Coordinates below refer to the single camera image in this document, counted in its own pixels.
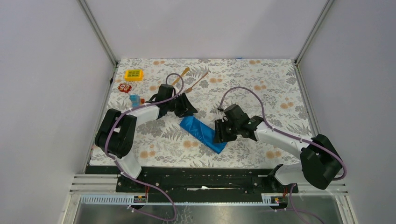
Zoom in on blue cloth napkin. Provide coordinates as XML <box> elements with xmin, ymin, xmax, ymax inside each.
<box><xmin>180</xmin><ymin>116</ymin><xmax>226</xmax><ymax>154</ymax></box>

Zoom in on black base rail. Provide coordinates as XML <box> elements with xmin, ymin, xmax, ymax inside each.
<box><xmin>85</xmin><ymin>166</ymin><xmax>299</xmax><ymax>203</ymax></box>

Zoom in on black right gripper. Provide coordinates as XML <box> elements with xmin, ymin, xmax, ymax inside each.
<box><xmin>212</xmin><ymin>119</ymin><xmax>240</xmax><ymax>144</ymax></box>

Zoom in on red owl toy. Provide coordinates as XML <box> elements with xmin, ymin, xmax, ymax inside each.
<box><xmin>117</xmin><ymin>83</ymin><xmax>132</xmax><ymax>93</ymax></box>

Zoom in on blue toy train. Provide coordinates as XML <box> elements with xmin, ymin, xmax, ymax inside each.
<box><xmin>129</xmin><ymin>94</ymin><xmax>146</xmax><ymax>108</ymax></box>

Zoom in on wooden spoon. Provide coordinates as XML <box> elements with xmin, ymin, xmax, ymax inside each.
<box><xmin>172</xmin><ymin>67</ymin><xmax>190</xmax><ymax>86</ymax></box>

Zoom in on yellow green toy block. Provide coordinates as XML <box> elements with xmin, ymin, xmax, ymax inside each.
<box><xmin>124</xmin><ymin>70</ymin><xmax>144</xmax><ymax>82</ymax></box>

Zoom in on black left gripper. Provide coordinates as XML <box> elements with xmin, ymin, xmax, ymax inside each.
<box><xmin>166</xmin><ymin>92</ymin><xmax>197</xmax><ymax>118</ymax></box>

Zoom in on floral tablecloth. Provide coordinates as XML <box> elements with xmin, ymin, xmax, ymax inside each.
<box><xmin>106</xmin><ymin>58</ymin><xmax>312</xmax><ymax>168</ymax></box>

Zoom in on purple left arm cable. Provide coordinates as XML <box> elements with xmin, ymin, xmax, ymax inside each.
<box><xmin>104</xmin><ymin>73</ymin><xmax>185</xmax><ymax>223</ymax></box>

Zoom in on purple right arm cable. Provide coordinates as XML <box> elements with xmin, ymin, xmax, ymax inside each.
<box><xmin>218</xmin><ymin>86</ymin><xmax>348</xmax><ymax>224</ymax></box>

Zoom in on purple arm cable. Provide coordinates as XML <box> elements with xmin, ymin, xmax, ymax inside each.
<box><xmin>104</xmin><ymin>73</ymin><xmax>185</xmax><ymax>223</ymax></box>
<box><xmin>218</xmin><ymin>86</ymin><xmax>348</xmax><ymax>224</ymax></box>

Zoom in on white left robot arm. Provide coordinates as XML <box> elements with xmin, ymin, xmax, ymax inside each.
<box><xmin>94</xmin><ymin>84</ymin><xmax>197</xmax><ymax>192</ymax></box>

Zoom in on wooden fork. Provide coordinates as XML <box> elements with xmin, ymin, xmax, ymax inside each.
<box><xmin>185</xmin><ymin>72</ymin><xmax>209</xmax><ymax>94</ymax></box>

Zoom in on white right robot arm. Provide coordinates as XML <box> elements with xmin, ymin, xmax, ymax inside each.
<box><xmin>214</xmin><ymin>104</ymin><xmax>345</xmax><ymax>192</ymax></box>

